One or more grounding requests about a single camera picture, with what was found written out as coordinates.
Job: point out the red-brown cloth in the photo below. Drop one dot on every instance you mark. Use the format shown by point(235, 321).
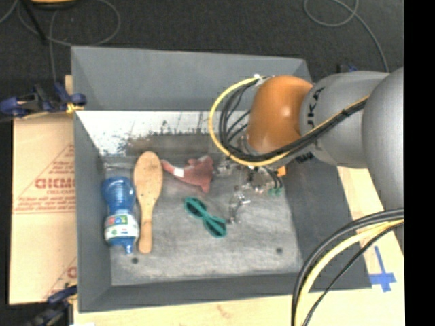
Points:
point(198, 175)

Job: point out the brown cardboard board red print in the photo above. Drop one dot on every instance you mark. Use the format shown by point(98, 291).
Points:
point(40, 216)

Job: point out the blue plastic bottle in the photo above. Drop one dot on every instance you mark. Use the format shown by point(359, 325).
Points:
point(119, 216)

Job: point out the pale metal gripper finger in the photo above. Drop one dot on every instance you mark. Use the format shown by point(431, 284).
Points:
point(240, 200)
point(233, 214)

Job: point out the green sunglasses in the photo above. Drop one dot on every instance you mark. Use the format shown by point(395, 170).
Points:
point(204, 214)

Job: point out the grey metal bin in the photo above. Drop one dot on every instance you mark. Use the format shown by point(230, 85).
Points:
point(204, 260)

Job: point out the pale wooden paddle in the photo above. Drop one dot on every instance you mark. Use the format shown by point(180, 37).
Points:
point(147, 178)

